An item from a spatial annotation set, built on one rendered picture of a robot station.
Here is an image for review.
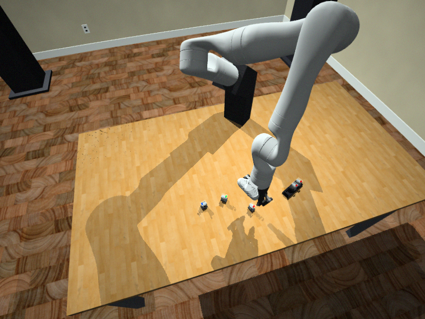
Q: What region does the clear relay with green button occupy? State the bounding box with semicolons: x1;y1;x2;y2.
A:
220;193;228;202

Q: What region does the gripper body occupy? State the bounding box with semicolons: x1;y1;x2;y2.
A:
258;186;270;197

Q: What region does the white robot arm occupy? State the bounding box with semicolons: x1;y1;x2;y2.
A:
180;1;360;201

